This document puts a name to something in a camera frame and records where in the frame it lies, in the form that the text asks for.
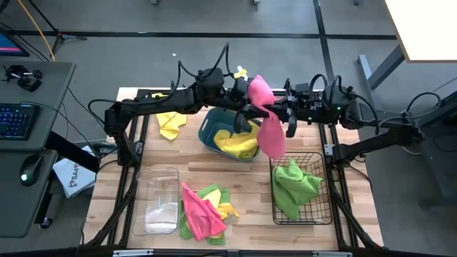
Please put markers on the white corner bracket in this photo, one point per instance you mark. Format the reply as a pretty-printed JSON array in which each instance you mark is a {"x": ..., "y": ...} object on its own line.
[
  {"x": 328, "y": 149},
  {"x": 139, "y": 146}
]

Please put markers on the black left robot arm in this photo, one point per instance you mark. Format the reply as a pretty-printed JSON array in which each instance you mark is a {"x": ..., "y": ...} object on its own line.
[{"x": 160, "y": 101}]

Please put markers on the black backlit keyboard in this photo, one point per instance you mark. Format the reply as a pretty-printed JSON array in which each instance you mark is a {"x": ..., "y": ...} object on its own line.
[{"x": 16, "y": 121}]

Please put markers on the teal plastic basket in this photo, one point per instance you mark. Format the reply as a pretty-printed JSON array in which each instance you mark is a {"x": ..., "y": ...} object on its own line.
[{"x": 209, "y": 128}]

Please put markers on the computer monitor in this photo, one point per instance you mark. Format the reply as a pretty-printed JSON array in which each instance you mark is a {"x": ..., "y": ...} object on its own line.
[{"x": 9, "y": 46}]

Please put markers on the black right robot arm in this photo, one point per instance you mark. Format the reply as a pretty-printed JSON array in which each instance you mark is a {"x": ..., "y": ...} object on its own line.
[{"x": 378, "y": 142}]

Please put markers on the silver metal bracket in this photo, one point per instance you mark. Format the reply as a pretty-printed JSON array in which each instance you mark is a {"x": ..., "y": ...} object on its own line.
[
  {"x": 134, "y": 253},
  {"x": 332, "y": 254}
]

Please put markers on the grey office desk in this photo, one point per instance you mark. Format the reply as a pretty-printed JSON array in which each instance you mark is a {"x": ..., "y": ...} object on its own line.
[{"x": 43, "y": 89}]

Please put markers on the black equipment case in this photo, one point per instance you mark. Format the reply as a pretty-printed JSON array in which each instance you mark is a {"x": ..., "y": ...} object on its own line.
[{"x": 448, "y": 107}]

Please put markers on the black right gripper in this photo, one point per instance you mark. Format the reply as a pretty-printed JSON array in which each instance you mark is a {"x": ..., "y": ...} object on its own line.
[{"x": 308, "y": 107}]

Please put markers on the white printed booklet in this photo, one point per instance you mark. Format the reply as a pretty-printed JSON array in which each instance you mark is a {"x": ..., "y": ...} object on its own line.
[{"x": 76, "y": 176}]

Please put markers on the grey metal desk leg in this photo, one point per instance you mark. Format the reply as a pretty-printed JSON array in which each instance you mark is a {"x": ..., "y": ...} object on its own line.
[{"x": 371, "y": 89}]

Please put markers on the black computer mouse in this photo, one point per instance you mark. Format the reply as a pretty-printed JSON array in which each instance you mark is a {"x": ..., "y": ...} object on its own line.
[{"x": 30, "y": 169}]

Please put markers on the black tripod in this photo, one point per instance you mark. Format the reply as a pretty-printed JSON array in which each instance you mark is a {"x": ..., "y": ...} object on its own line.
[{"x": 59, "y": 37}]

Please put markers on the yellow microfiber towel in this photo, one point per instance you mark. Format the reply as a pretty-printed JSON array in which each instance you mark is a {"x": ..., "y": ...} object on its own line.
[
  {"x": 228, "y": 210},
  {"x": 235, "y": 144},
  {"x": 170, "y": 123}
]

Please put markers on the black caster wheel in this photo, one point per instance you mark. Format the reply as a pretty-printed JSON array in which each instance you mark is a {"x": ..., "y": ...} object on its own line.
[{"x": 45, "y": 223}]

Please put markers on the black aluminium table frame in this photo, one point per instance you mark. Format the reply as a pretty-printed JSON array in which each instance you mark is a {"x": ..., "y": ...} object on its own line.
[{"x": 178, "y": 252}]

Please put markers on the black clamp mount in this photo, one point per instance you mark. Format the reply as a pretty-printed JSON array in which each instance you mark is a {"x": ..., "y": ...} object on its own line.
[{"x": 26, "y": 81}]

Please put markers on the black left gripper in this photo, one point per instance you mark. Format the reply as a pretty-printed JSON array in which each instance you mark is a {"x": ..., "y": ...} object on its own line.
[{"x": 239, "y": 93}]

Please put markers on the clear spray bottle white head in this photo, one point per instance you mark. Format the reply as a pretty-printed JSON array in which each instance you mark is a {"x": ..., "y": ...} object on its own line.
[{"x": 242, "y": 74}]

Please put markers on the pink microfiber towel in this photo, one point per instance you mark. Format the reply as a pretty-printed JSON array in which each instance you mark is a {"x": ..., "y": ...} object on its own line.
[
  {"x": 200, "y": 214},
  {"x": 271, "y": 139}
]

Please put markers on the clear plastic bin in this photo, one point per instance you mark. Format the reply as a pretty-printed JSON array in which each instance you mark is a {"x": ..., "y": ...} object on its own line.
[{"x": 157, "y": 185}]

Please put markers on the light tabletop desk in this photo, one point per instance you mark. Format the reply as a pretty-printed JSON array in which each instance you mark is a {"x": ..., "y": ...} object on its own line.
[{"x": 425, "y": 28}]

